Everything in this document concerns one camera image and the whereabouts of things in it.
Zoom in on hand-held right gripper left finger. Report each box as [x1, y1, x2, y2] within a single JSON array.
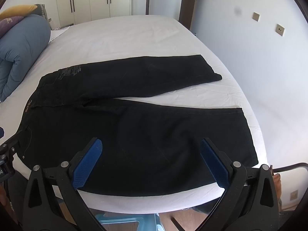
[[23, 137, 107, 231]]

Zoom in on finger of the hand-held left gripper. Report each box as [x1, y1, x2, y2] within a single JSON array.
[[0, 138, 22, 160]]

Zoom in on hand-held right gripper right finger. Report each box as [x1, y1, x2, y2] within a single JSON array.
[[196, 138, 282, 231]]

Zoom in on black denim pants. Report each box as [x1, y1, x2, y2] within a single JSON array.
[[13, 55, 259, 197]]

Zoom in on light blue plastic stool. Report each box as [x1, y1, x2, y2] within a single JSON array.
[[93, 212, 169, 231]]

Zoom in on blue rolled duvet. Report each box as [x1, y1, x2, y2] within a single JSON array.
[[0, 14, 51, 101]]

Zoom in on purple pillow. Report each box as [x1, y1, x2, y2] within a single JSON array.
[[0, 16, 24, 39]]

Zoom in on white pillow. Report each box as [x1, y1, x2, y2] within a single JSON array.
[[49, 25, 74, 43]]

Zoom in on white bed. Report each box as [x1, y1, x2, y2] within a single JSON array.
[[0, 14, 269, 214]]

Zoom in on yellow pillow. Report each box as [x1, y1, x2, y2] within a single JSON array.
[[0, 5, 39, 21]]

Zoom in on grey pillow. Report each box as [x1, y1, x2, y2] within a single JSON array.
[[34, 4, 52, 25]]

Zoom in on dark wooden door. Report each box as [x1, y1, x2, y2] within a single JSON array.
[[178, 0, 208, 30]]

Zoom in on white wardrobe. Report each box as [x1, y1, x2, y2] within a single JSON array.
[[44, 0, 133, 28]]

